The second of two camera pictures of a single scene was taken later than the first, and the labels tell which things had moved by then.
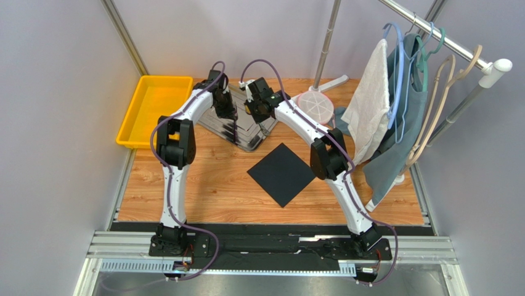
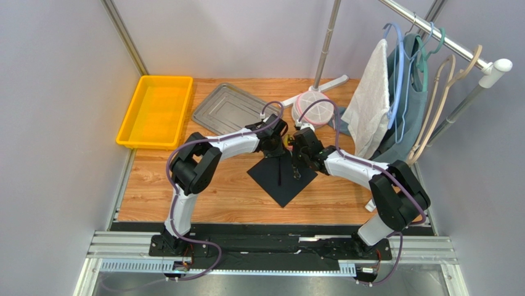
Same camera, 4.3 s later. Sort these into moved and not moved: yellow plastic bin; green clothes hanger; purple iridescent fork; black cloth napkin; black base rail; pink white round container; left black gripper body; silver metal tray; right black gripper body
Moved: right black gripper body; purple iridescent fork; left black gripper body
Not moved: green clothes hanger; silver metal tray; black cloth napkin; black base rail; yellow plastic bin; pink white round container
